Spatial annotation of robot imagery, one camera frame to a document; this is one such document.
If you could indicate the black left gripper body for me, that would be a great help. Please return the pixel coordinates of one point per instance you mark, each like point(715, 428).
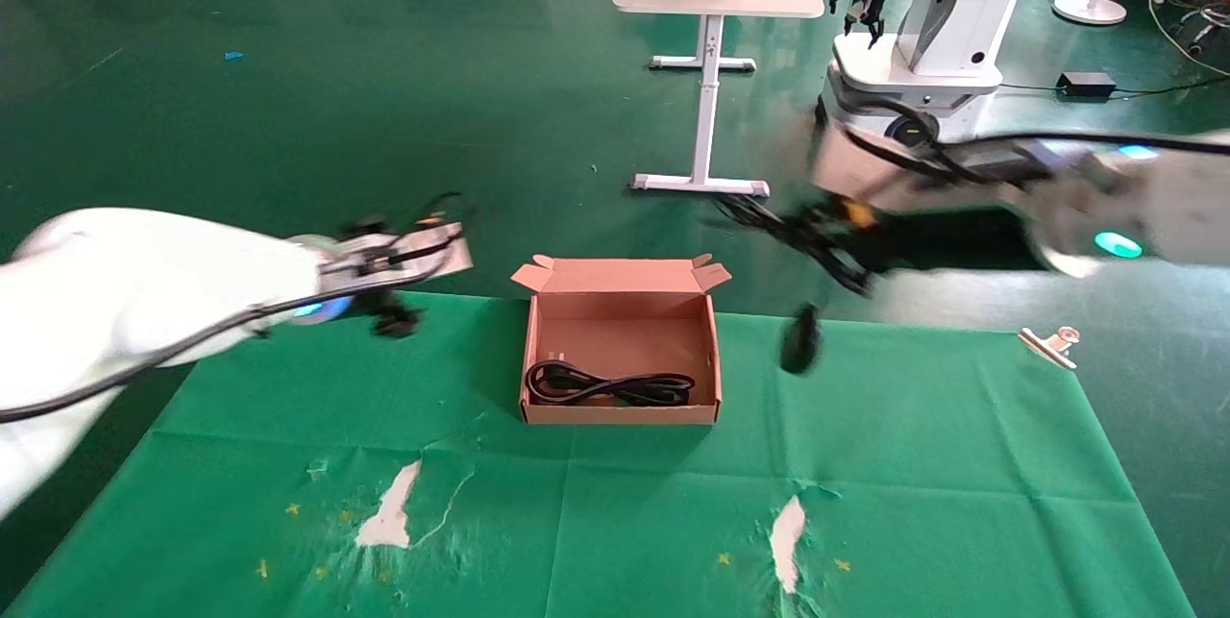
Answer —
point(394, 315)

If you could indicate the metal binder clip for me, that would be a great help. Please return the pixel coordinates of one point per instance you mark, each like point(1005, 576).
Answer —
point(1052, 347)

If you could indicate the open brown cardboard box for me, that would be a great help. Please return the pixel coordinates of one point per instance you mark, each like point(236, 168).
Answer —
point(625, 277)

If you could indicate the white wheeled background robot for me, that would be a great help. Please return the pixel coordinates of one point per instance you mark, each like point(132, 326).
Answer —
point(947, 32)

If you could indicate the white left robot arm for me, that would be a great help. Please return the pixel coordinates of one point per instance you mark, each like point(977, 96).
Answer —
point(115, 291)

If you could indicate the black power adapter brick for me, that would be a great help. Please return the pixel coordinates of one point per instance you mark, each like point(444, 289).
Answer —
point(1088, 85)

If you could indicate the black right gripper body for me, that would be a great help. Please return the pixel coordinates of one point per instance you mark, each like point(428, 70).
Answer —
point(951, 238)

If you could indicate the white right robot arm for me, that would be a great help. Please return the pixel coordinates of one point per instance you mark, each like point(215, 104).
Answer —
point(1153, 205)

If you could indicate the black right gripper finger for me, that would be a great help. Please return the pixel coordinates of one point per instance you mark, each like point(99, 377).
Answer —
point(826, 217)
point(846, 262)

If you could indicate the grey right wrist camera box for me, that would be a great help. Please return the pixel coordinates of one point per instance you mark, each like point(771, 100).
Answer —
point(865, 166)

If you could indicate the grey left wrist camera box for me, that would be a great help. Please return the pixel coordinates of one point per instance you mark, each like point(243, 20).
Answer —
point(432, 258)

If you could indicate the green tablecloth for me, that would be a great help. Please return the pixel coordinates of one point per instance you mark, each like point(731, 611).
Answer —
point(625, 503)

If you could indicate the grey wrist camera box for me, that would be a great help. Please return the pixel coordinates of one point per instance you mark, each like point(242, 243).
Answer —
point(432, 258)
point(865, 166)

